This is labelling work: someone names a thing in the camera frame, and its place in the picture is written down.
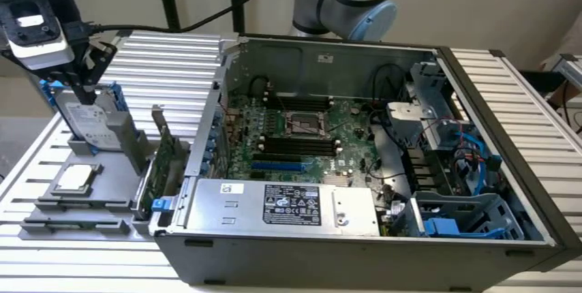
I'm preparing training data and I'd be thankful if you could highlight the metal drive cage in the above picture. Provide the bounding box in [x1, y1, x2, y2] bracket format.
[384, 61, 472, 153]

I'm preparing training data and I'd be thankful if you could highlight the black RAM slot bank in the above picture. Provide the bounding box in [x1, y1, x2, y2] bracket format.
[261, 93, 334, 110]
[259, 135, 340, 157]

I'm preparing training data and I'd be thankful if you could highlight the silver power supply unit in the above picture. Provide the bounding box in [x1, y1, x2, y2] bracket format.
[180, 178, 380, 236]

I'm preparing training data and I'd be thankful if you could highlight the hard disk in blue carrier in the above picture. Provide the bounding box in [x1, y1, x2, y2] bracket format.
[39, 79, 132, 156]

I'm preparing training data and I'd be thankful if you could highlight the silver CPU chip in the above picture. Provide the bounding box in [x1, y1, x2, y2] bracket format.
[53, 164, 100, 192]

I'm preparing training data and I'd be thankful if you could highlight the black looped wire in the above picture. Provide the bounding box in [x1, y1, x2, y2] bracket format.
[370, 63, 411, 104]
[247, 74, 275, 97]

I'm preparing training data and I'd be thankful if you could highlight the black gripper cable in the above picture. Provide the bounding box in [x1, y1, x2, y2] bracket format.
[61, 0, 279, 37]

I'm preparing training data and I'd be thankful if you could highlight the blue case latch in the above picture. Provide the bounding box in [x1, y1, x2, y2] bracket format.
[152, 196, 175, 213]

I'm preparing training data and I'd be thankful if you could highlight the green RAM stick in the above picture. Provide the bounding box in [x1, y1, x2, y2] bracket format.
[21, 218, 129, 232]
[36, 196, 133, 206]

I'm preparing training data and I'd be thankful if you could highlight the grey parts rack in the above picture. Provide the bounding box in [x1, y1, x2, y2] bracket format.
[20, 115, 192, 240]

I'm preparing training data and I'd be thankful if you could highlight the blue expansion slot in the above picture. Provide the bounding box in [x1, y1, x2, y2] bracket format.
[249, 161, 306, 173]

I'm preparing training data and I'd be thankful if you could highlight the silver chipset heat sink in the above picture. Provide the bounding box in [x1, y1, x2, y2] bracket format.
[324, 172, 356, 189]

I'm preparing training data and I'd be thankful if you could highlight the metal CPU socket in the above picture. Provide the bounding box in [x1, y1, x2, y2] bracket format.
[281, 110, 335, 139]

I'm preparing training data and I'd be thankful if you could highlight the background desk with gear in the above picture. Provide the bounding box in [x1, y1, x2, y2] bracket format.
[518, 52, 582, 124]

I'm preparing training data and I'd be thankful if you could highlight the black open PC case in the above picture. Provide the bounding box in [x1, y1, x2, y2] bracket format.
[152, 32, 572, 288]

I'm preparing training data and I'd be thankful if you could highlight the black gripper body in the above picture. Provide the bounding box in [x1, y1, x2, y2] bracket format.
[43, 0, 100, 71]

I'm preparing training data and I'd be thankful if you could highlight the grey disk bay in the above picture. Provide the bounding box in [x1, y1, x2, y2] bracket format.
[407, 189, 520, 240]

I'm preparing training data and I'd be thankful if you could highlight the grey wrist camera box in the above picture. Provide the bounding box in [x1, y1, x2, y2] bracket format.
[0, 0, 76, 71]

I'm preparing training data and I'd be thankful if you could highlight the blue data wire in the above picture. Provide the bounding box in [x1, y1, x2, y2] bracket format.
[452, 125, 502, 196]

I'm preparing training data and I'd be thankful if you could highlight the green graphics card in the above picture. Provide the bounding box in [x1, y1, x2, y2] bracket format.
[135, 103, 189, 221]

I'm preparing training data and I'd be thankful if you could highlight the green motherboard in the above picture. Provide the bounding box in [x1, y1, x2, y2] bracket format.
[221, 91, 398, 199]

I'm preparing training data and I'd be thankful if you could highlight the black expansion slot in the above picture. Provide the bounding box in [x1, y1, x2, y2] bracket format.
[251, 152, 304, 164]

